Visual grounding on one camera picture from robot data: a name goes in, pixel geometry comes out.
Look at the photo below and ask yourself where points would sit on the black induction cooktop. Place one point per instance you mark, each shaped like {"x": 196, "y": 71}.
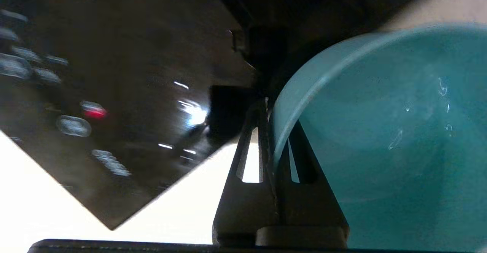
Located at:
{"x": 114, "y": 93}

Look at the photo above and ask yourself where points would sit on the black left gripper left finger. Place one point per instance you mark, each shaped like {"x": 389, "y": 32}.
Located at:
{"x": 243, "y": 207}

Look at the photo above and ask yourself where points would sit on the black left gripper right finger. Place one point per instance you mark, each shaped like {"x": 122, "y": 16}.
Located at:
{"x": 312, "y": 207}

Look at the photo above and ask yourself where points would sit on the blue plastic bowl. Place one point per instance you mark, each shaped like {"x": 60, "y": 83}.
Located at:
{"x": 399, "y": 139}

